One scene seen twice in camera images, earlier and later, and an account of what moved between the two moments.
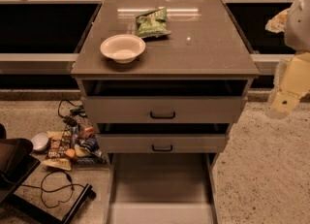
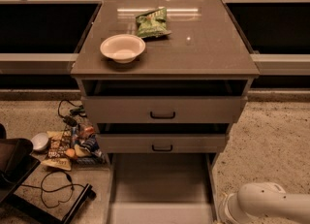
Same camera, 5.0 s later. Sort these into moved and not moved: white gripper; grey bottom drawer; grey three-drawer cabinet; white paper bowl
Moved: white gripper
Not moved: white paper bowl; grey three-drawer cabinet; grey bottom drawer
